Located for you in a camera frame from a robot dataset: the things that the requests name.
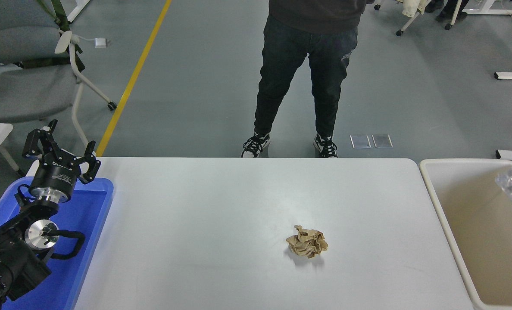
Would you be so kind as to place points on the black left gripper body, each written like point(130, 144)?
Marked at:
point(55, 176)

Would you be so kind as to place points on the tan paper ball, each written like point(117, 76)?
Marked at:
point(307, 243)

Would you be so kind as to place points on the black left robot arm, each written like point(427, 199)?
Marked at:
point(6, 262)

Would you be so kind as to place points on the grey office chair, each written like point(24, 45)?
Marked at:
point(23, 90)

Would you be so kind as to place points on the blue plastic tray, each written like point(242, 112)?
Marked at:
point(83, 241)

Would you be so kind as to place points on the white power adapter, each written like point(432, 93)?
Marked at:
point(101, 42)

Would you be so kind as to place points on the person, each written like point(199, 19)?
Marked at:
point(448, 8)
point(282, 64)

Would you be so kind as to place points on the metal floor outlet cover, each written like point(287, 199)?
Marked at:
point(360, 141)
point(382, 141)

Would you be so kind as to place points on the white rolling chair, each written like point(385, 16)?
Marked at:
point(377, 6)

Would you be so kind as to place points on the rolling chair with cream coat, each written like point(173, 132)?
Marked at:
point(411, 7)

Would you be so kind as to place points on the large pale plastic bin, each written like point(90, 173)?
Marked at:
point(467, 198)

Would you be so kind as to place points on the white desk base frame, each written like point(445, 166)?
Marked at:
point(491, 11)

